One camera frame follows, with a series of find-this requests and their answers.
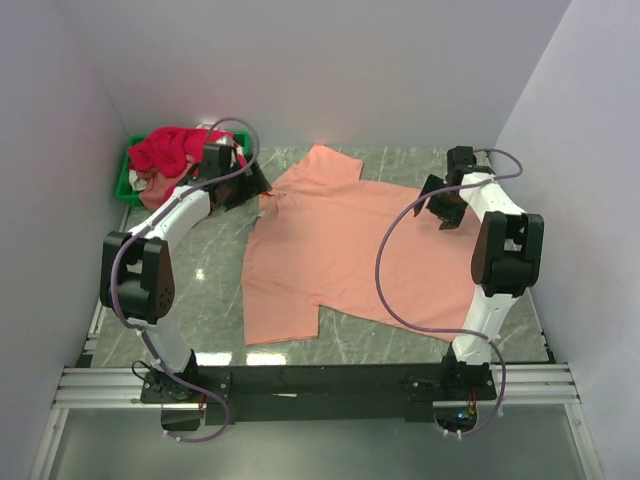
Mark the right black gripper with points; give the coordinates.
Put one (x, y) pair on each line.
(451, 218)

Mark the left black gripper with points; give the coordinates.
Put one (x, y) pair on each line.
(254, 186)

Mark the salmon pink t shirt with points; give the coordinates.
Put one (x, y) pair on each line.
(325, 237)

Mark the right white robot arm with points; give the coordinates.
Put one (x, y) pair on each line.
(507, 254)

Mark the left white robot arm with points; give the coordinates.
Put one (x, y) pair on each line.
(137, 280)

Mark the magenta red t shirt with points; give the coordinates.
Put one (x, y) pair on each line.
(171, 150)

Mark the dusty pink garment in bin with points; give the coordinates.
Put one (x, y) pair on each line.
(158, 189)

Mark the white garment in bin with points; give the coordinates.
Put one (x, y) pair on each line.
(137, 183)

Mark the green plastic bin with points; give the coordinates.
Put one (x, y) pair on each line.
(123, 190)

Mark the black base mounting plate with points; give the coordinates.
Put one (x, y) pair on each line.
(334, 392)

